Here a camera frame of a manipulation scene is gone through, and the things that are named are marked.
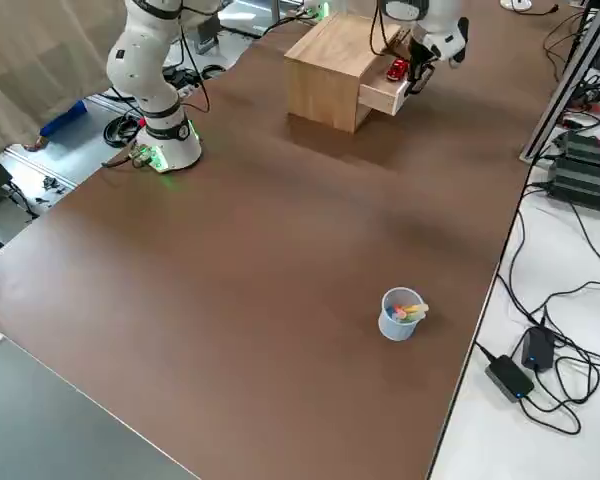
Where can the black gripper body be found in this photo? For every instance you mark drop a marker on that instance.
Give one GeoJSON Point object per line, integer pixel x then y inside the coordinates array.
{"type": "Point", "coordinates": [419, 50]}

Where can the red toy car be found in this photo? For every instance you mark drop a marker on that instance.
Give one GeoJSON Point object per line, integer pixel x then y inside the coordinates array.
{"type": "Point", "coordinates": [396, 70]}

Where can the light wooden cabinet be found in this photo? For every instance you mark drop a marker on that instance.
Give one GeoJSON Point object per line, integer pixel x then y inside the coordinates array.
{"type": "Point", "coordinates": [320, 85]}

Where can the white desk lamp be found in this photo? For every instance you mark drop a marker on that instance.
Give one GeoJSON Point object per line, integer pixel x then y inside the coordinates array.
{"type": "Point", "coordinates": [516, 4]}

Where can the power strip with plugs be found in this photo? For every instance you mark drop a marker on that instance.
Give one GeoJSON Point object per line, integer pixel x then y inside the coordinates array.
{"type": "Point", "coordinates": [587, 97]}

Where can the dark green power supply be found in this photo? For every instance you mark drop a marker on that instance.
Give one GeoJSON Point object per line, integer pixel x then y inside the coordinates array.
{"type": "Point", "coordinates": [580, 187]}
{"type": "Point", "coordinates": [587, 147]}

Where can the white power strip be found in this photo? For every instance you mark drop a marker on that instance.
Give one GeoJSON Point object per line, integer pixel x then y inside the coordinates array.
{"type": "Point", "coordinates": [187, 90]}

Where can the yellow marker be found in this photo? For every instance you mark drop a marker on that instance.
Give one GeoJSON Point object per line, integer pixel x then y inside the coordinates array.
{"type": "Point", "coordinates": [420, 309]}

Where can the orange marker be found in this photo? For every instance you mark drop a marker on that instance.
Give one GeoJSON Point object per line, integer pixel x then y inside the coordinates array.
{"type": "Point", "coordinates": [400, 309]}

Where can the blue marker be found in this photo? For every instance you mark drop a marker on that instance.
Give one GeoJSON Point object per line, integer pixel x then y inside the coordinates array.
{"type": "Point", "coordinates": [391, 314]}

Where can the green marker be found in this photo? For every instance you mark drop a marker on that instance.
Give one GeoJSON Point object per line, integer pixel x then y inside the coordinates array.
{"type": "Point", "coordinates": [410, 317]}

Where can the light blue pen cup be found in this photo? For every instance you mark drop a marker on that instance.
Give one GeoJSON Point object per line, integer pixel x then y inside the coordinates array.
{"type": "Point", "coordinates": [395, 330]}

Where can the green circuit board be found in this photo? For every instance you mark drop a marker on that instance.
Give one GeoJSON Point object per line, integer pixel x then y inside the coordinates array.
{"type": "Point", "coordinates": [141, 156]}

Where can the black power adapter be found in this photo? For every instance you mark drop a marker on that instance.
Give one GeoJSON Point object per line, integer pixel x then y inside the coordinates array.
{"type": "Point", "coordinates": [537, 345]}
{"type": "Point", "coordinates": [510, 377]}

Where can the blue cylindrical object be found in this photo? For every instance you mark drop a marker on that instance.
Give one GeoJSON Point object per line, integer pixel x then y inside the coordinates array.
{"type": "Point", "coordinates": [65, 117]}

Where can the beige curtain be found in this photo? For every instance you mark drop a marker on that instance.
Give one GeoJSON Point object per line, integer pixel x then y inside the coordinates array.
{"type": "Point", "coordinates": [30, 60]}

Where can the red orange tool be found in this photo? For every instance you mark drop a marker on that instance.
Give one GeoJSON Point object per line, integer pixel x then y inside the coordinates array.
{"type": "Point", "coordinates": [36, 145]}

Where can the aluminium frame post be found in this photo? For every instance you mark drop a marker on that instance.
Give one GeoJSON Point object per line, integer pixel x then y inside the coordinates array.
{"type": "Point", "coordinates": [560, 95]}

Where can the grey metal bracket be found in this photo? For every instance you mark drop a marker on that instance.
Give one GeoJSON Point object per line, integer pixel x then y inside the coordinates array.
{"type": "Point", "coordinates": [206, 42]}

